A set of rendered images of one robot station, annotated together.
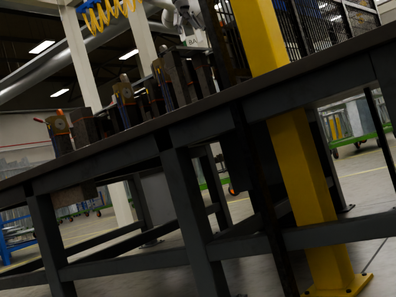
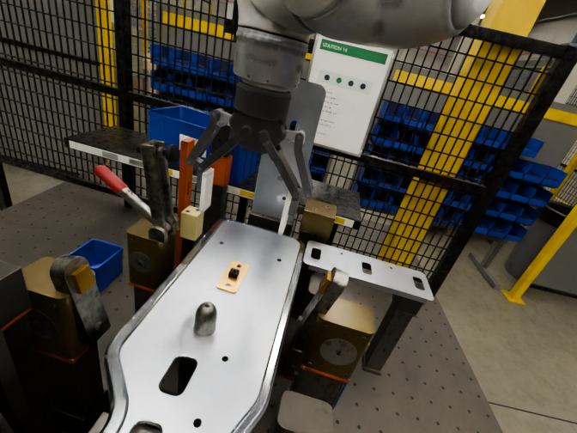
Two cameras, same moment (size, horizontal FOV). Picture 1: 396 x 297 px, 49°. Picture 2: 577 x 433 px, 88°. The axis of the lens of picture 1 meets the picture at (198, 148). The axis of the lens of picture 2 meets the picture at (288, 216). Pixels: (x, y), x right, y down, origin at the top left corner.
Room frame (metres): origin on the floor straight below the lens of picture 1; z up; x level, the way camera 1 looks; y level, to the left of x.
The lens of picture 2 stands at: (2.39, 0.27, 1.38)
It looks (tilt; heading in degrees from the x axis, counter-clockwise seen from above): 28 degrees down; 234
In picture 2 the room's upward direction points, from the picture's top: 14 degrees clockwise
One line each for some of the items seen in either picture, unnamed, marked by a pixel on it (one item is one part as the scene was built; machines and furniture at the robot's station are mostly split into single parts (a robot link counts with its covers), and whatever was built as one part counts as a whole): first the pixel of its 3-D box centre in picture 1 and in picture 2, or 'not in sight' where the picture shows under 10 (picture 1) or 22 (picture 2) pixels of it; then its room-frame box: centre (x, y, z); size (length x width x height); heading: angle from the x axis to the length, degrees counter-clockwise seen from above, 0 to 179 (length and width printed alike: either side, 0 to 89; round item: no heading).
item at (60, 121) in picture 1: (60, 145); not in sight; (2.72, 0.82, 0.88); 0.14 x 0.09 x 0.36; 140
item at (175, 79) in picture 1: (180, 85); (391, 329); (1.81, 0.00, 0.84); 0.05 x 0.05 x 0.29; 50
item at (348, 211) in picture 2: (290, 29); (221, 171); (2.08, -0.59, 1.01); 0.90 x 0.22 x 0.03; 140
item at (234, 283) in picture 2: not in sight; (233, 273); (2.20, -0.12, 1.01); 0.08 x 0.04 x 0.01; 50
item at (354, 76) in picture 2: not in sight; (340, 98); (1.77, -0.49, 1.30); 0.23 x 0.02 x 0.31; 140
